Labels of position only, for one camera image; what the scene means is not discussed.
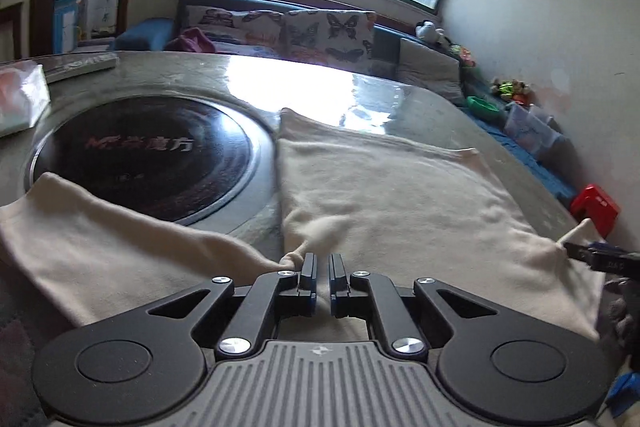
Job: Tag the blue small cabinet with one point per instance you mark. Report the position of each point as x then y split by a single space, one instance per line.
65 25

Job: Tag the cream knit sweater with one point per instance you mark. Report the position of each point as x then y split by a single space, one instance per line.
387 205

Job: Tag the right butterfly pillow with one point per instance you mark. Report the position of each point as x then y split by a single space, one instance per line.
340 39

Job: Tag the magenta cloth on sofa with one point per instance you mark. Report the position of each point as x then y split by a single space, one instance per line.
191 40

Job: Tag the butterfly pillow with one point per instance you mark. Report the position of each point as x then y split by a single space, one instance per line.
340 39
262 28

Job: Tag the red plastic stool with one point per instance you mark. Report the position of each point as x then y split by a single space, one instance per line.
595 204

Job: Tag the clear plastic storage box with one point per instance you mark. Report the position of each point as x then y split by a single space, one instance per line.
531 133

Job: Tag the flat grey box on table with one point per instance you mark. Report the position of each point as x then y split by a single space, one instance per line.
67 66

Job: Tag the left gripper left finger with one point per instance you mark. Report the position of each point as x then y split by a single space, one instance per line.
140 365

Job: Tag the green plastic bowl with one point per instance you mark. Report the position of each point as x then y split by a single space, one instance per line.
482 109

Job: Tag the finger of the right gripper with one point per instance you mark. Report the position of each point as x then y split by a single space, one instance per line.
581 253

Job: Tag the left butterfly pillow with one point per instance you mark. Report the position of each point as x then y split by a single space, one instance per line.
262 28

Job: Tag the grey plain cushion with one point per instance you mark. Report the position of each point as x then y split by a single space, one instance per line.
423 67

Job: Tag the panda plush toy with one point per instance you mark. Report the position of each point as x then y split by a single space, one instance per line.
429 33

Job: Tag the blue corner sofa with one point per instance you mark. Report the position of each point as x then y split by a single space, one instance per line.
156 34

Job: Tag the black round induction cooktop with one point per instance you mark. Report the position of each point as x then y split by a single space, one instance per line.
173 158

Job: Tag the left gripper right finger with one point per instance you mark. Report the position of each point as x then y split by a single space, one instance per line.
491 361

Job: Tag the colourful plush toys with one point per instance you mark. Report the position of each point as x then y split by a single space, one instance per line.
511 91

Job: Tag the plastic tissue pack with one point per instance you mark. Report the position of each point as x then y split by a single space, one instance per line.
24 96

